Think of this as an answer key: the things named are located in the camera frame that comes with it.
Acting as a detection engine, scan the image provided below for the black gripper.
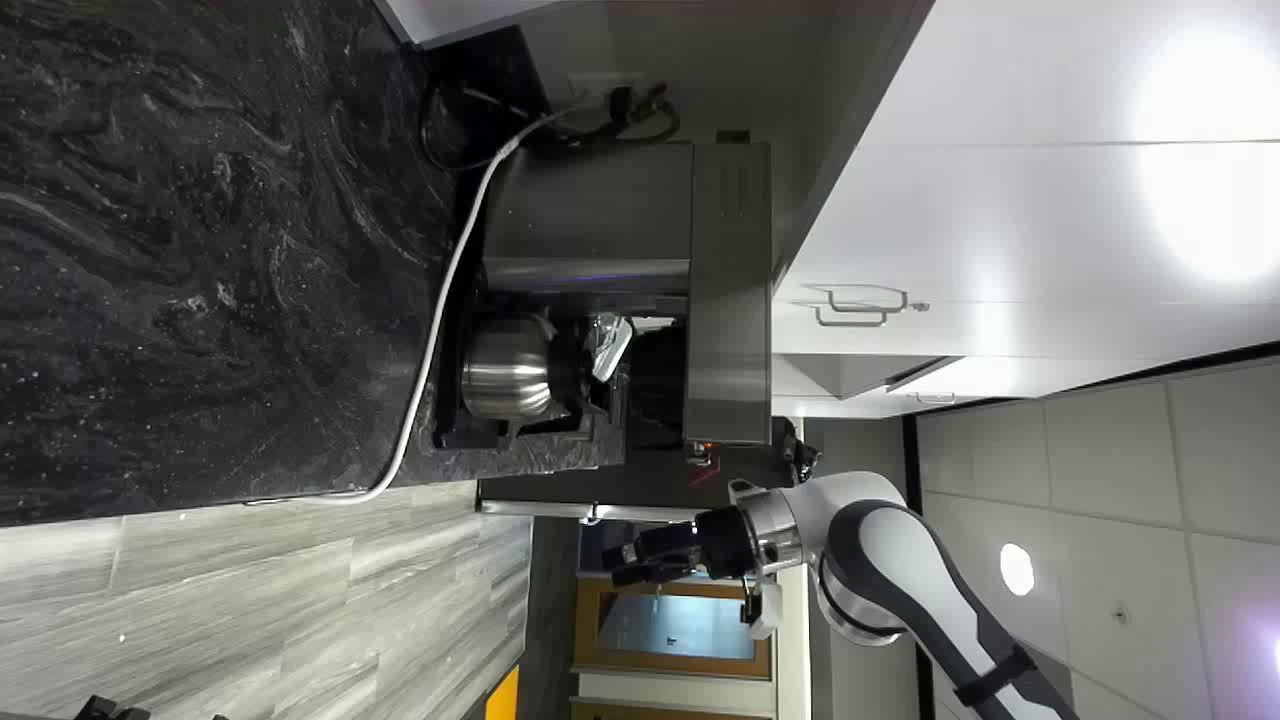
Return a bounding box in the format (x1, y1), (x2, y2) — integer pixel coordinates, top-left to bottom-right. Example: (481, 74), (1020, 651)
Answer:
(606, 507), (753, 587)

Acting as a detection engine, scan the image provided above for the stainless steel coffeemaker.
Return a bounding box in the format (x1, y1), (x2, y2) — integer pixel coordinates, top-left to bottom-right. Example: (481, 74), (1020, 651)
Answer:
(429, 127), (819, 489)

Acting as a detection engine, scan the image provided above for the yellow object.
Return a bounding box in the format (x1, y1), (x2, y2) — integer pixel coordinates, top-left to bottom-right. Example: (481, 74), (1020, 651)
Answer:
(481, 664), (524, 720)

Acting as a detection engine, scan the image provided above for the white paper tag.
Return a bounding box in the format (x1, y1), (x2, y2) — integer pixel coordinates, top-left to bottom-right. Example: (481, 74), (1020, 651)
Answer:
(583, 306), (641, 389)

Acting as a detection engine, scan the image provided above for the steel coffee carafe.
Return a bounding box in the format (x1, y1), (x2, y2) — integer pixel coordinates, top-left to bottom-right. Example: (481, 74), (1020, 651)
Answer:
(454, 310), (597, 433)

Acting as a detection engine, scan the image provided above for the round ceiling light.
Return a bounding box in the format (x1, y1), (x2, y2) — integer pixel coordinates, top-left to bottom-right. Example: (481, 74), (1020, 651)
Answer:
(994, 538), (1041, 598)

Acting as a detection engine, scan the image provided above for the small black object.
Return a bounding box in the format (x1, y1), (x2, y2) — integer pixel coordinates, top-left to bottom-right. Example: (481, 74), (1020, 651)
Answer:
(73, 692), (152, 720)

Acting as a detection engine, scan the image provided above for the white power cable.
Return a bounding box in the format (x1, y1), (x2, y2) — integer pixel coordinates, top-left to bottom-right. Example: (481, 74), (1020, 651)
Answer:
(239, 99), (591, 511)

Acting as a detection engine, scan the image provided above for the metal cabinet handle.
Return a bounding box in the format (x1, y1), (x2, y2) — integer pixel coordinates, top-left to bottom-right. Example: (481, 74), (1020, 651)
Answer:
(807, 278), (931, 331)

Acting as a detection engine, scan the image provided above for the white wall cabinet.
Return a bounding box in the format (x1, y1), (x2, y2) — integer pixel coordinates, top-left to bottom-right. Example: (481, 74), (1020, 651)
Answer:
(769, 0), (1280, 425)

